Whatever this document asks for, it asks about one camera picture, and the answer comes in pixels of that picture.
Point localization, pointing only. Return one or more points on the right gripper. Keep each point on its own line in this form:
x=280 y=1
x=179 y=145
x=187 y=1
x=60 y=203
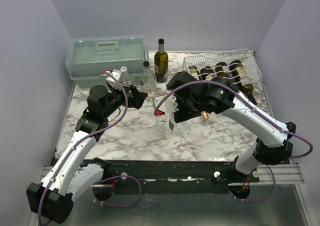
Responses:
x=180 y=97

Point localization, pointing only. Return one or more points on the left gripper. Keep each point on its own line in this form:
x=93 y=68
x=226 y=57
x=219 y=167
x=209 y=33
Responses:
x=137 y=99

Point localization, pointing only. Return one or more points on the clear glass wine bottle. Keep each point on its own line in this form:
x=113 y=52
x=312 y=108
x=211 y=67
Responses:
x=148 y=81

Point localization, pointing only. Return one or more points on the clear bottle dark label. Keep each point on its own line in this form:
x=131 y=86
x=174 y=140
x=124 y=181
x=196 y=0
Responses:
x=126 y=79

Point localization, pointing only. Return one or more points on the clear bottle red cap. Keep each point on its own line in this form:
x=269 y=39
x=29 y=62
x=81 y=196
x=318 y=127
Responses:
x=177 y=128

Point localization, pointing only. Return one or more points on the dark green brown-label wine bottle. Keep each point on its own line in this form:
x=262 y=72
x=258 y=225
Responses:
x=161 y=62

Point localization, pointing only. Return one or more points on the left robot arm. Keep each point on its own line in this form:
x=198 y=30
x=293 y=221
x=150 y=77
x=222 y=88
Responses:
x=54 y=197

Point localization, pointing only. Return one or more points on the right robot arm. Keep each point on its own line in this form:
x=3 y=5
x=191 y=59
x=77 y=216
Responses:
x=217 y=95

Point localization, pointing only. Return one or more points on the red bottle gold foil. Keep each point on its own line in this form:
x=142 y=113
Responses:
x=205 y=115

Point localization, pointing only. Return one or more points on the dark green bottle black neck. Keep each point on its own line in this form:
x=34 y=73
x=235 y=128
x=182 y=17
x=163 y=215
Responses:
x=207 y=73

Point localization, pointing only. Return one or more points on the olive bottle silver cap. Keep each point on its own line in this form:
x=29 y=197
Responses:
x=223 y=71

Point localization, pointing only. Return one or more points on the green bottle black cap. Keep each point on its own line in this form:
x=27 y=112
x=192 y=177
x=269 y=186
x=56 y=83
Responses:
x=242 y=80

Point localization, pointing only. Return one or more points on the green plastic toolbox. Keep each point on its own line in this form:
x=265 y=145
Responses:
x=87 y=58

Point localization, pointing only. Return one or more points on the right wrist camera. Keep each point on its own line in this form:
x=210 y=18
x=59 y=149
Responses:
x=170 y=105

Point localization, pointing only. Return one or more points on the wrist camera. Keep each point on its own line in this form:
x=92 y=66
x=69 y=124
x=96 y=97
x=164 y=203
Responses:
x=114 y=78
x=170 y=105

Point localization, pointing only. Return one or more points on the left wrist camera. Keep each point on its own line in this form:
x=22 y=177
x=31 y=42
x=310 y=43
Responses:
x=114 y=78

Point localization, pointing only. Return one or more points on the white wire wine rack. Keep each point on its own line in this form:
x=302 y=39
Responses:
x=211 y=59

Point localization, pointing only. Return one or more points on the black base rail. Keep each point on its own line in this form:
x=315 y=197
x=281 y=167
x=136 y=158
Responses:
x=170 y=177

